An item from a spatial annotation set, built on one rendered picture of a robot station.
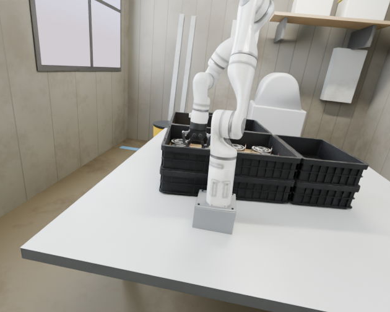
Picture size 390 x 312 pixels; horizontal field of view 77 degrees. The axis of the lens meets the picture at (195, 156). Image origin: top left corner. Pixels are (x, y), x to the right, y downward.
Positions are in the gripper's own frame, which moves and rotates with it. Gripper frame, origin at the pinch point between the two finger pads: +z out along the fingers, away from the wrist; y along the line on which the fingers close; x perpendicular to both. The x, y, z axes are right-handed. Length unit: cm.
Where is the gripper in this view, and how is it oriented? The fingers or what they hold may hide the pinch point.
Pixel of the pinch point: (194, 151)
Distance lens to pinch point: 111.5
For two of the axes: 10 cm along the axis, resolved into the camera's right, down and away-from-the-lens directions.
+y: 9.9, 1.2, 0.7
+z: -1.3, 9.3, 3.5
